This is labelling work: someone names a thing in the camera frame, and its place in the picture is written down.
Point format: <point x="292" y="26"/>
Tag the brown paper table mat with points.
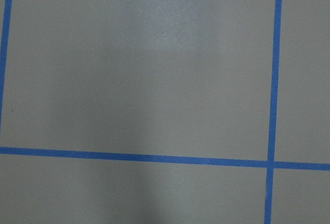
<point x="164" y="111"/>

